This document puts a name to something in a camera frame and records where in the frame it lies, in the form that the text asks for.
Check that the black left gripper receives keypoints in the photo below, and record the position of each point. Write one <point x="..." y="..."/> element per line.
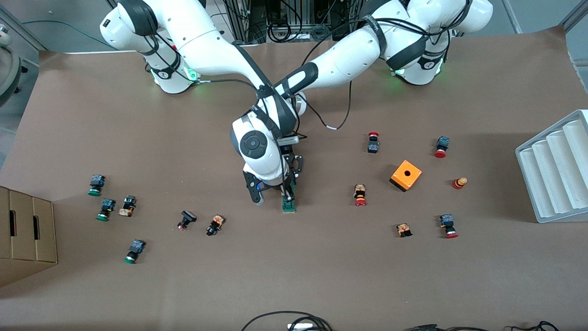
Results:
<point x="286" y="149"/>

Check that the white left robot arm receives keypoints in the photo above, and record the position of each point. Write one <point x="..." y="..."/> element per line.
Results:
<point x="349" y="59"/>

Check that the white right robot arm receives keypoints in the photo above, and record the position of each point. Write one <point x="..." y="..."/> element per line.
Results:
<point x="206" y="41"/>

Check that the red yellow emergency stop button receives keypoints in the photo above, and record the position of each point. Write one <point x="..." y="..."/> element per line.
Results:
<point x="359" y="191"/>

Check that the red button black base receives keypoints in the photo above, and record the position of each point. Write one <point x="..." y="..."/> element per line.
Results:
<point x="373" y="147"/>

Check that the black button orange contact block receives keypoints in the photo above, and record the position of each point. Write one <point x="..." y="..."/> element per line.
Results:
<point x="217" y="223"/>

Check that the black push button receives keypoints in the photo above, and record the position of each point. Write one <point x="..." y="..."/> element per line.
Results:
<point x="188" y="216"/>

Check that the white plug connector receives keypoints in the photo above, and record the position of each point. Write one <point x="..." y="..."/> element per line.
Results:
<point x="301" y="327"/>

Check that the red mushroom button blue block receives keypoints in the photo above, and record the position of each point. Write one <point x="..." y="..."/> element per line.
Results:
<point x="443" y="142"/>
<point x="446" y="220"/>

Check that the aluminium equipment rack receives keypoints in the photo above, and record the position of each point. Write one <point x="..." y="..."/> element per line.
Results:
<point x="243" y="23"/>

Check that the red orange button cap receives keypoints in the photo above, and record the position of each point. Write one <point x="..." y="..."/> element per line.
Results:
<point x="458" y="184"/>

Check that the green push button blue block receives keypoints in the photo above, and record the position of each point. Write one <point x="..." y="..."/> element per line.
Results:
<point x="107" y="204"/>
<point x="136" y="247"/>
<point x="97" y="181"/>

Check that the black holder orange contact block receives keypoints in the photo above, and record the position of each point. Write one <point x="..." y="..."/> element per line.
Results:
<point x="127" y="209"/>

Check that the white grey compartment tray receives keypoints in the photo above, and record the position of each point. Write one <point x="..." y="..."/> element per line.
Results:
<point x="551" y="184"/>

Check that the brown cardboard box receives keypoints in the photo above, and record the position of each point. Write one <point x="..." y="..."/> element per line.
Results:
<point x="27" y="248"/>

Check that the grey round stand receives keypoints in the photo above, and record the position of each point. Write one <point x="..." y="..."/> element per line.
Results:
<point x="9" y="78"/>

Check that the orange button enclosure box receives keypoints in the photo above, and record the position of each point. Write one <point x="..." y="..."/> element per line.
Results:
<point x="399" y="178"/>

